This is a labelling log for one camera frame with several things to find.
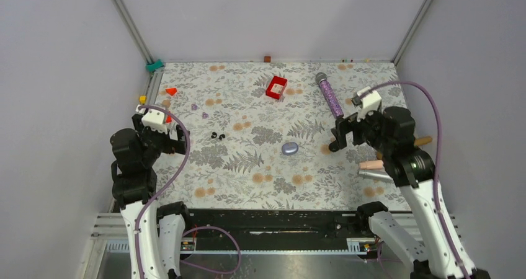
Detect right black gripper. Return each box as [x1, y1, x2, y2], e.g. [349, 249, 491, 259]
[330, 104, 392, 153]

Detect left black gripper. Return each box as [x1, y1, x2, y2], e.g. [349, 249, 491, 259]
[134, 113, 189, 165]

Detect lavender earbud charging case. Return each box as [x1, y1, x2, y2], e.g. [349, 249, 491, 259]
[281, 142, 299, 156]

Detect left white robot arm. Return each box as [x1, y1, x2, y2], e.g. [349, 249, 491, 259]
[110, 112, 193, 278]

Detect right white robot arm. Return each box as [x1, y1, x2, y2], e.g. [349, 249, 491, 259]
[329, 106, 490, 278]

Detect orange triangular block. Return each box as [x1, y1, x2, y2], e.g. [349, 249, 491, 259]
[165, 87, 178, 96]

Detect pink cylinder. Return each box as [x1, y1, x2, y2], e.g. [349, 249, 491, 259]
[359, 160, 384, 170]

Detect purple glitter microphone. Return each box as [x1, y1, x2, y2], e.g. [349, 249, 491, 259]
[315, 72, 344, 119]

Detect silver metal cylinder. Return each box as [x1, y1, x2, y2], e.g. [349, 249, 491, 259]
[358, 169, 394, 183]

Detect teal block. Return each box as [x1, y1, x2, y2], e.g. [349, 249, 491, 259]
[145, 59, 164, 73]

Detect floral patterned mat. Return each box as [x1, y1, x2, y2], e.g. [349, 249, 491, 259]
[154, 62, 409, 211]

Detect red open box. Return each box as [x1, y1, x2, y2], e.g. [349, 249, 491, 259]
[265, 76, 288, 100]

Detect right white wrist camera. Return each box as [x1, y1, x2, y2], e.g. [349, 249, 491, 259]
[352, 86, 381, 122]

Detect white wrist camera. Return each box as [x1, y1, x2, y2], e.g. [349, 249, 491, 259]
[352, 86, 381, 122]
[135, 105, 169, 134]

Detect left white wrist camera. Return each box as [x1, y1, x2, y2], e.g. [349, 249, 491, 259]
[135, 105, 169, 134]

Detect wooden handle stick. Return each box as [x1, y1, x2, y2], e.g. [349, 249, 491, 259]
[414, 136, 432, 147]

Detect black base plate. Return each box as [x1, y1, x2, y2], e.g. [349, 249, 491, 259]
[190, 209, 375, 253]

